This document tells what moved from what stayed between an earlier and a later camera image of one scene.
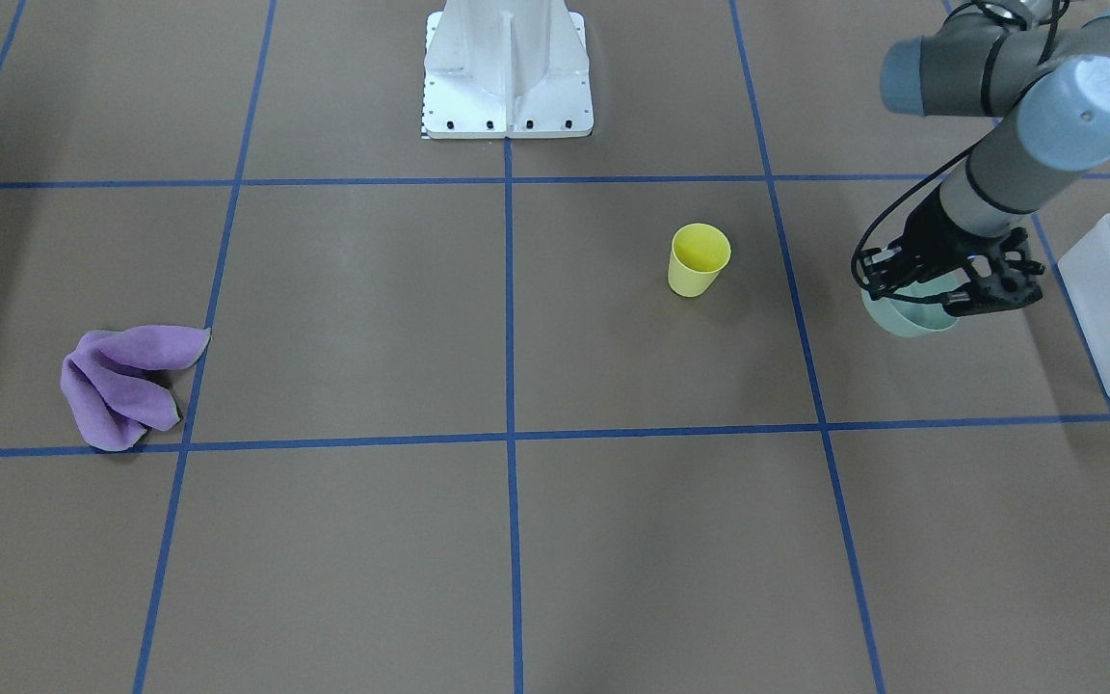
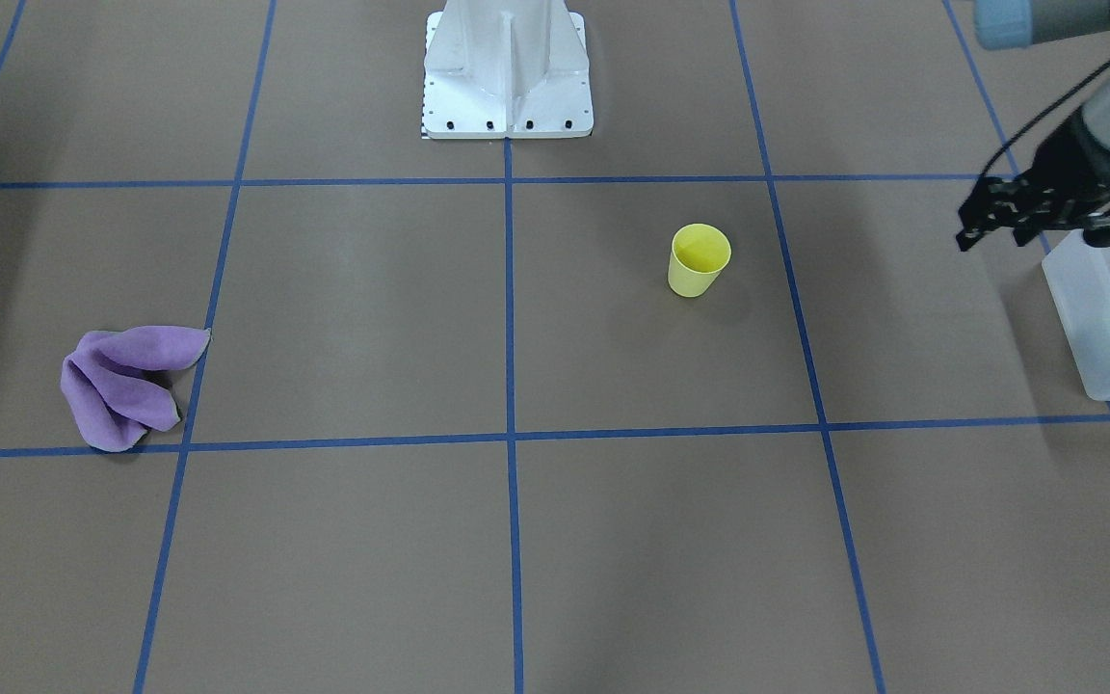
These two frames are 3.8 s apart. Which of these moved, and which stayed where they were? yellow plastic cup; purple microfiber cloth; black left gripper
Moved: black left gripper
Stayed: yellow plastic cup; purple microfiber cloth
